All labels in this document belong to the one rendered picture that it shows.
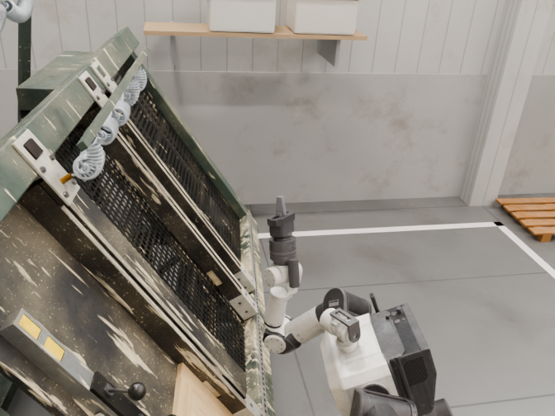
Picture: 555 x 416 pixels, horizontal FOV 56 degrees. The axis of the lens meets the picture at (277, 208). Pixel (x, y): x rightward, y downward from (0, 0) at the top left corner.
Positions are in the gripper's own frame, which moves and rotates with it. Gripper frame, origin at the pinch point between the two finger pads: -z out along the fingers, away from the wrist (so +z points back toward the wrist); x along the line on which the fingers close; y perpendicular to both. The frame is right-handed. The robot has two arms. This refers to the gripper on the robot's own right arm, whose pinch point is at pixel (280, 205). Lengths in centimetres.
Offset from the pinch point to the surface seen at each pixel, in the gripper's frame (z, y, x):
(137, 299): 18, 23, 44
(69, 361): 17, 10, 78
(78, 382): 21, 8, 78
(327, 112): -12, 114, -311
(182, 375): 44, 15, 37
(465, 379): 145, -35, -164
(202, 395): 53, 12, 32
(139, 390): 22, -5, 74
